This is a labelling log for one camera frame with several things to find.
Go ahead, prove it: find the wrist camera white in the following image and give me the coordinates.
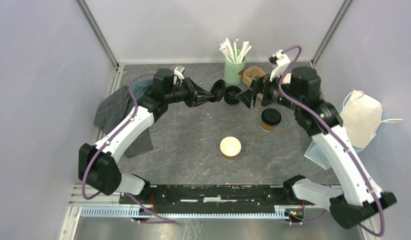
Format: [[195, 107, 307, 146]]
[[173, 66, 186, 86], [268, 49, 291, 82]]

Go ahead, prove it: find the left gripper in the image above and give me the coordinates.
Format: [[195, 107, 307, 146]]
[[165, 77, 216, 108]]

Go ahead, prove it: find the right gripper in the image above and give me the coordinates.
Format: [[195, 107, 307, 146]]
[[234, 67, 301, 110]]

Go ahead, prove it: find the left aluminium frame post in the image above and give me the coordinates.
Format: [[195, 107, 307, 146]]
[[76, 0, 120, 69]]

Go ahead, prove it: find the light blue paper bag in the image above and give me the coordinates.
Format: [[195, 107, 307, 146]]
[[303, 90, 404, 171]]

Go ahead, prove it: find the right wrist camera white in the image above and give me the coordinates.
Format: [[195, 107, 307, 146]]
[[268, 49, 291, 82]]

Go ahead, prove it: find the grey checked cloth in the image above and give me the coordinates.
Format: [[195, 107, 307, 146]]
[[93, 85, 154, 158]]

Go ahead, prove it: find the stack of black lids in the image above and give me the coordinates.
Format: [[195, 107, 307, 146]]
[[223, 85, 242, 105]]

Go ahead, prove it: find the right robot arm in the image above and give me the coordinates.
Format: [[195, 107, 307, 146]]
[[236, 66, 397, 231]]

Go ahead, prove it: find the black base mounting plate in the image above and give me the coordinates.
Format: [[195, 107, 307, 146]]
[[135, 184, 311, 214]]

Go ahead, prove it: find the cardboard cup carrier tray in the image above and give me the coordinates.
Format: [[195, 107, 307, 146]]
[[241, 66, 267, 100]]

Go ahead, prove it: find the right aluminium frame post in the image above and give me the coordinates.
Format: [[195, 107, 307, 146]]
[[310, 0, 354, 68]]

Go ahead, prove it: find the green straw holder cup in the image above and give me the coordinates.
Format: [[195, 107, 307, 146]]
[[223, 56, 247, 85]]

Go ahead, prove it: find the brown paper coffee cup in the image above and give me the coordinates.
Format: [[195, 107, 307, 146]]
[[260, 108, 282, 132]]

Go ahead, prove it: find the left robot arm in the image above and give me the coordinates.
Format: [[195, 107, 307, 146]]
[[78, 68, 226, 204]]

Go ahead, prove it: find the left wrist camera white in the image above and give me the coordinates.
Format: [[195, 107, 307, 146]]
[[173, 66, 186, 86]]

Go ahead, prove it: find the blue cloth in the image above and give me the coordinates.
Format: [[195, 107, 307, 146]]
[[130, 79, 153, 101]]

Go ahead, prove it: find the stack of paper cups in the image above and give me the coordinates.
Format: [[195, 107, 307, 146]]
[[282, 73, 292, 84]]

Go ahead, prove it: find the aluminium frame post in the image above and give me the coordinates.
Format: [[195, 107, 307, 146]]
[[310, 0, 354, 68], [76, 0, 120, 69]]

